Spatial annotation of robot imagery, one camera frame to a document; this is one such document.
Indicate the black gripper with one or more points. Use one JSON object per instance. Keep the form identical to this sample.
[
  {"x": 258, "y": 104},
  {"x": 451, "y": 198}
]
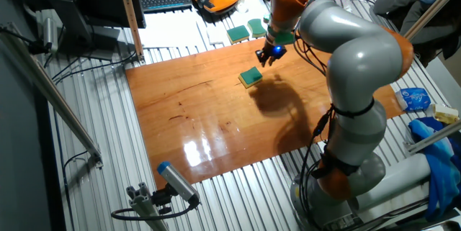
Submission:
[{"x": 275, "y": 51}]

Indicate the green yellow rectangular sponge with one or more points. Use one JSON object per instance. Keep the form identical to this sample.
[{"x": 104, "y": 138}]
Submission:
[
  {"x": 251, "y": 76},
  {"x": 237, "y": 34}
]

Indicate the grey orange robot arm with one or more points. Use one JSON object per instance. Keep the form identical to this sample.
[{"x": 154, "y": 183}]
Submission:
[{"x": 345, "y": 65}]

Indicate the green yellow curved sponge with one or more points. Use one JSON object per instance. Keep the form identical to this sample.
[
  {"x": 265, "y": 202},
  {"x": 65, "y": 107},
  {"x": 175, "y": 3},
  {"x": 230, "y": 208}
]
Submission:
[{"x": 256, "y": 27}]

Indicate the white foam block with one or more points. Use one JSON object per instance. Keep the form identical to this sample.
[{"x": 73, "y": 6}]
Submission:
[{"x": 216, "y": 36}]

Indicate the white paper sheet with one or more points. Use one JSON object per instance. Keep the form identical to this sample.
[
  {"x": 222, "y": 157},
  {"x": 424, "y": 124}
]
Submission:
[{"x": 169, "y": 29}]

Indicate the blue wipes packet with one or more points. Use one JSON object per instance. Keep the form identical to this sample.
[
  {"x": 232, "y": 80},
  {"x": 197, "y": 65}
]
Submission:
[{"x": 414, "y": 99}]

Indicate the seated person with mask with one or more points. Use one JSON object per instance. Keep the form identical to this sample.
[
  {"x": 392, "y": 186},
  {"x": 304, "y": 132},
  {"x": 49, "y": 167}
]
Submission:
[{"x": 414, "y": 11}]

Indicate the black monitor with stand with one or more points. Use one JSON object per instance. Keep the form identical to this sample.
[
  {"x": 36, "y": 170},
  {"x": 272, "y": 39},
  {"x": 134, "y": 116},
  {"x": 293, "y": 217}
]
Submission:
[{"x": 108, "y": 0}]

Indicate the white cylinder roll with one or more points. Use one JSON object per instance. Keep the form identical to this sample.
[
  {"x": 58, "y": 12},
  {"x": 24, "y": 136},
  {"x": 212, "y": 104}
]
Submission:
[{"x": 396, "y": 180}]

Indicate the yellow white packet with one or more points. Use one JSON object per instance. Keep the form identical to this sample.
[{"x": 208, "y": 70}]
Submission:
[{"x": 446, "y": 114}]

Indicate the blue cloth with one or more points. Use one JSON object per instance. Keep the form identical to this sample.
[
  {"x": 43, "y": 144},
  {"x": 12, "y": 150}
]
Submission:
[{"x": 439, "y": 162}]

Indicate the silver cylindrical device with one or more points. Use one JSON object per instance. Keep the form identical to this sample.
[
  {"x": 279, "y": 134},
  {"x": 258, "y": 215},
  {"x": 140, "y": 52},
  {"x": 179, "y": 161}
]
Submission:
[{"x": 50, "y": 35}]

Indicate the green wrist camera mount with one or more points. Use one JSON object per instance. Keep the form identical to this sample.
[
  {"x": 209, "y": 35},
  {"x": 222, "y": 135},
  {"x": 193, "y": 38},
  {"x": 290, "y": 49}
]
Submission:
[{"x": 282, "y": 37}]

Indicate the wooden frame post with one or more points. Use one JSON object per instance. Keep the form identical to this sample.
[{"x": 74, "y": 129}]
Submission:
[{"x": 129, "y": 15}]

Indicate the grey camera with blue end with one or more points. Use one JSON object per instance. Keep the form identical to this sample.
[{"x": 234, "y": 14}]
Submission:
[{"x": 176, "y": 180}]

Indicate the slanted aluminium frame bar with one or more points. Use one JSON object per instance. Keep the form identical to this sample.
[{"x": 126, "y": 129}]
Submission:
[{"x": 432, "y": 9}]

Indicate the short aluminium frame bar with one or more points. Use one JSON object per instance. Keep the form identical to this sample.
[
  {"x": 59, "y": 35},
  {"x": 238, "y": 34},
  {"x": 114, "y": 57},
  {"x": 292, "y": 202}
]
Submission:
[{"x": 436, "y": 136}]

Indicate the aluminium camera stand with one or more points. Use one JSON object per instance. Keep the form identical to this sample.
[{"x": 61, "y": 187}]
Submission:
[{"x": 144, "y": 206}]

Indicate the long aluminium frame bar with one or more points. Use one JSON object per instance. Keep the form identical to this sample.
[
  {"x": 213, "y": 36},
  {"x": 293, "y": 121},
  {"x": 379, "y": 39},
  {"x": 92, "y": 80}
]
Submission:
[{"x": 50, "y": 90}]

